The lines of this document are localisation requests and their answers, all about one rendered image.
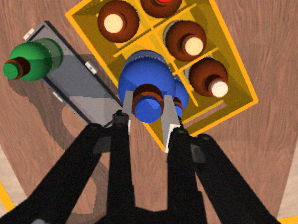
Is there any grey rectangular tray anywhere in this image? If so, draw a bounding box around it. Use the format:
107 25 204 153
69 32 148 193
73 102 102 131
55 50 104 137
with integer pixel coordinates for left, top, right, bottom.
23 21 123 128

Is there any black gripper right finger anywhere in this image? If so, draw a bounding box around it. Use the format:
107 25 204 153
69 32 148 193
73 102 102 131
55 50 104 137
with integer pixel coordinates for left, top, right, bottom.
161 95 282 224

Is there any blue bottle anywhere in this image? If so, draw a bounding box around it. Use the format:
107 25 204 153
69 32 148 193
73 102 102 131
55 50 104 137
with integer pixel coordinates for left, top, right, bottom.
118 49 176 123
173 74 189 117

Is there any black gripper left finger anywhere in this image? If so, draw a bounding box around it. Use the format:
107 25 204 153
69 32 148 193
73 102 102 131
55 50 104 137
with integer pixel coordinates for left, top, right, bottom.
0 91 137 224

